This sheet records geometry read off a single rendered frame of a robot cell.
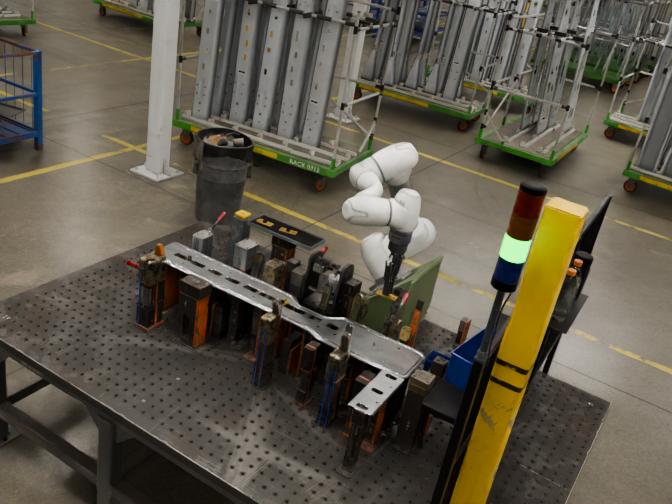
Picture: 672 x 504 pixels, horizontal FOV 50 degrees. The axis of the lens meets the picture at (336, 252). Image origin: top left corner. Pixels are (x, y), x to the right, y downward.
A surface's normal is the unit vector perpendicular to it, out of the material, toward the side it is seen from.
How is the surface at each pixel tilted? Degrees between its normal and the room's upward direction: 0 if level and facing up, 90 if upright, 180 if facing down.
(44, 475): 0
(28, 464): 0
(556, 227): 90
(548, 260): 90
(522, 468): 0
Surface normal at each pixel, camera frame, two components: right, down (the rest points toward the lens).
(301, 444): 0.17, -0.88
